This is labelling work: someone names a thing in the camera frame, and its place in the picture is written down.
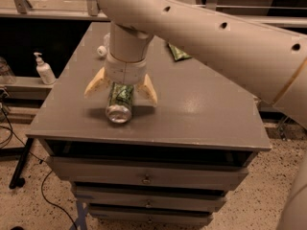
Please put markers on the green chip bag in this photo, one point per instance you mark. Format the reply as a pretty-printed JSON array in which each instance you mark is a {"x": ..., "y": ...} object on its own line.
[{"x": 177, "y": 53}]

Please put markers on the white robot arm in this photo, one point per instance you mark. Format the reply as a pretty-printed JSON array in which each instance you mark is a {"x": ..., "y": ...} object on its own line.
[{"x": 269, "y": 62}]

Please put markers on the clear plastic water bottle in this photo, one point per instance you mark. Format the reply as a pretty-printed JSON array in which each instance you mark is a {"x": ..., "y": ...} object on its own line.
[{"x": 103, "y": 49}]

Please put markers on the white pump dispenser bottle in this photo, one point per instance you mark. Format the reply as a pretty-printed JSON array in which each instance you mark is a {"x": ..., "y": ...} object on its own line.
[{"x": 44, "y": 70}]

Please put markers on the black stand leg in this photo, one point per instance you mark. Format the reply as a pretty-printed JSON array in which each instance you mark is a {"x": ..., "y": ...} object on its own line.
[{"x": 17, "y": 180}]

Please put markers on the metal railing frame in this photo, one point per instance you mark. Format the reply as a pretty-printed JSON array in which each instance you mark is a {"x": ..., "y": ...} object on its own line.
[{"x": 281, "y": 13}]

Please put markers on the green soda can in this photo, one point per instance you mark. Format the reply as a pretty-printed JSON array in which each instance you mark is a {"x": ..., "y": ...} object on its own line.
[{"x": 120, "y": 102}]

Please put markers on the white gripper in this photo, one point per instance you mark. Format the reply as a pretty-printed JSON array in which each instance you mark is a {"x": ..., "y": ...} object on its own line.
[{"x": 125, "y": 71}]

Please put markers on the grey drawer cabinet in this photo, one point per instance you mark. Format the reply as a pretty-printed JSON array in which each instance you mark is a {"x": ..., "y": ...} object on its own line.
[{"x": 171, "y": 163}]

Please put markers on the clear glass jar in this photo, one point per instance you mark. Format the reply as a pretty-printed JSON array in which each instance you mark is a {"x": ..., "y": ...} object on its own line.
[{"x": 6, "y": 72}]

